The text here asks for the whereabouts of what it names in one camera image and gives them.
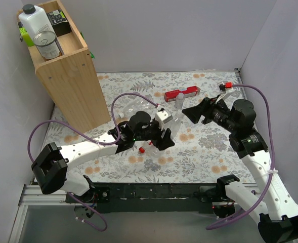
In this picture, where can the floral patterned table mat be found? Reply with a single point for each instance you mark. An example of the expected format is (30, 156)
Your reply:
(201, 153)

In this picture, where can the small white bottle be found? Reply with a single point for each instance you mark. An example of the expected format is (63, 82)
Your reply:
(179, 101)

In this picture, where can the wooden shelf box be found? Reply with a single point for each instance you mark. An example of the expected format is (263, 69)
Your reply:
(71, 80)

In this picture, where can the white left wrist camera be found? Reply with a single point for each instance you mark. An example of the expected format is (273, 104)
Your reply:
(163, 116)

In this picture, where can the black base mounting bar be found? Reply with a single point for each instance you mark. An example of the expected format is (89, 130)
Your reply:
(155, 197)

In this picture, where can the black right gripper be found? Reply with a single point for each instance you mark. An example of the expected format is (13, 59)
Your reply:
(206, 111)

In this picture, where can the clear bottle with red cap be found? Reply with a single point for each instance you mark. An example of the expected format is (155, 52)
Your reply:
(147, 148)

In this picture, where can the metal tin can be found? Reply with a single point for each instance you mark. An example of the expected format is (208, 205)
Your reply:
(47, 44)

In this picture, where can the red rectangular box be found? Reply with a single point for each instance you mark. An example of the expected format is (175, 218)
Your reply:
(187, 92)

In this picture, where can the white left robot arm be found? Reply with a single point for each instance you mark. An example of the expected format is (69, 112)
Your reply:
(52, 165)

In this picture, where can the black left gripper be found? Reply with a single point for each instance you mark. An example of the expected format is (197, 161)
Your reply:
(160, 136)

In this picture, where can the clear bottle with white cap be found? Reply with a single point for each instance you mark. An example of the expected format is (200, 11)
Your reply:
(139, 104)

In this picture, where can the green object behind shelf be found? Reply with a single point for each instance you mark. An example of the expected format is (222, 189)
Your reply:
(24, 36)

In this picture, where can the black electronic device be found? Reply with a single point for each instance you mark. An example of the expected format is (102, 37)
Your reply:
(59, 22)

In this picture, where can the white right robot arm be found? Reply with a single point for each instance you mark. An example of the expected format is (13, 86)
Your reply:
(274, 211)

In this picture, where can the white jug with grey cap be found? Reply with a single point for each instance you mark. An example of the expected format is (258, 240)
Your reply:
(35, 20)

